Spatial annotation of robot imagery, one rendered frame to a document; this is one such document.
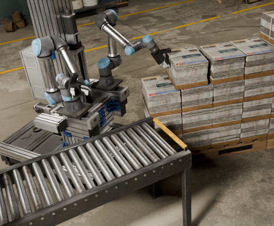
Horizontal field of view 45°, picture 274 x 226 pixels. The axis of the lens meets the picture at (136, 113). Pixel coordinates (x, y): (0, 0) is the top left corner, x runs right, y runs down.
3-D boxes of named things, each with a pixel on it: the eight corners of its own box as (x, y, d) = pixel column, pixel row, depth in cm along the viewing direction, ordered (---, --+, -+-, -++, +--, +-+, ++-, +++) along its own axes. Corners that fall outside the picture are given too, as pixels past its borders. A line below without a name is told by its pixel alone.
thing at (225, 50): (199, 47, 306) (199, 45, 305) (228, 42, 309) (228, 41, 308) (214, 61, 275) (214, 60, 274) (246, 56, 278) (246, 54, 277)
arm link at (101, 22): (90, 13, 278) (133, 49, 268) (99, 10, 285) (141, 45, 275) (87, 24, 286) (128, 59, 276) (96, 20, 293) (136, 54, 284)
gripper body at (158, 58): (157, 62, 293) (149, 52, 287) (165, 56, 291) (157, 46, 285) (158, 65, 286) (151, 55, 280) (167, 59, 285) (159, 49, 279)
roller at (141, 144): (128, 133, 253) (132, 128, 252) (159, 168, 216) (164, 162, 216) (124, 131, 250) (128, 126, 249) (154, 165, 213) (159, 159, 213)
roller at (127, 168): (106, 141, 247) (108, 135, 245) (135, 178, 210) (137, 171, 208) (101, 141, 244) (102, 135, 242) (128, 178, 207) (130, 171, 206)
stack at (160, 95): (146, 147, 358) (140, 77, 315) (249, 128, 369) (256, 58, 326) (154, 170, 325) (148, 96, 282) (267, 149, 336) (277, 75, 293)
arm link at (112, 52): (104, 69, 317) (96, 11, 288) (114, 63, 327) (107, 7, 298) (114, 71, 310) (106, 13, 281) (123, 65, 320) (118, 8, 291)
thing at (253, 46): (228, 42, 309) (228, 41, 308) (257, 37, 312) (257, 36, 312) (247, 56, 277) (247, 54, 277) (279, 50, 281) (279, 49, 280)
